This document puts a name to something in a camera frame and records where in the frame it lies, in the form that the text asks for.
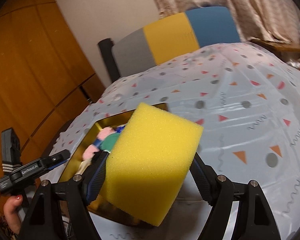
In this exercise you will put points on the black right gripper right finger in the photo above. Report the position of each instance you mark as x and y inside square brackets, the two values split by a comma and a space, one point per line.
[205, 179]

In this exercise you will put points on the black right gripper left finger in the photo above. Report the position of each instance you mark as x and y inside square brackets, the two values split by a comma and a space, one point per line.
[95, 176]

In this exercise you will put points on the yellow sponge block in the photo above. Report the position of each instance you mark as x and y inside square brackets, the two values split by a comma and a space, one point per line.
[149, 162]

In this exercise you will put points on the left hand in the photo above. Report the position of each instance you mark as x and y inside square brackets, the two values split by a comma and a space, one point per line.
[11, 208]

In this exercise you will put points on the beige folded cloth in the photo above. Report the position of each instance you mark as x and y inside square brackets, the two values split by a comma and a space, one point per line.
[83, 166]

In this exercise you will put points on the gold rectangular tray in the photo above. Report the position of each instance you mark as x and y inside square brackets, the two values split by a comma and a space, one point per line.
[100, 206]

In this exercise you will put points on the pink rolled towel blue band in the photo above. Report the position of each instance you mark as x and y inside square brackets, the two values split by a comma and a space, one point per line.
[95, 146]

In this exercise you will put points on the blue tissue pack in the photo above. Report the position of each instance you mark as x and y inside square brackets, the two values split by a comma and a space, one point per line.
[119, 129]

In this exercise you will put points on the patterned plastic tablecloth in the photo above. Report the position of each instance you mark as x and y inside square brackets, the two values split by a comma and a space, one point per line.
[248, 102]

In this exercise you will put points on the wooden wardrobe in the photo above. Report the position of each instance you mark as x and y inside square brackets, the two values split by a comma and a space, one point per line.
[45, 78]

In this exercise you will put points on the grey yellow blue chair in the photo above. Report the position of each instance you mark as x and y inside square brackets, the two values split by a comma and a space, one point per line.
[165, 39]

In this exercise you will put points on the wooden side table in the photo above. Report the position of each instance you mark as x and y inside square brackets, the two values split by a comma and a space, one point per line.
[278, 47]

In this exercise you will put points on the beige patterned curtain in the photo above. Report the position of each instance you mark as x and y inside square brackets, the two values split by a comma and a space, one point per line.
[268, 20]

